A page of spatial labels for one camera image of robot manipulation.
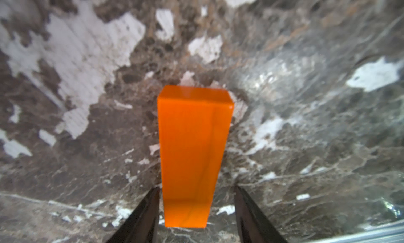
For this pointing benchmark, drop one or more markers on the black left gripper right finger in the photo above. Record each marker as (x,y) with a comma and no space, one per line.
(252,224)

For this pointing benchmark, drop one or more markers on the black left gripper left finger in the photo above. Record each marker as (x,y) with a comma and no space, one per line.
(141,226)

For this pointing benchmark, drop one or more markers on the orange wooden block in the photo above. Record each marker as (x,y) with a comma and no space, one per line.
(193,127)

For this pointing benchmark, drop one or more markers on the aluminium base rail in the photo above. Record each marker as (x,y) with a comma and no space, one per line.
(392,233)

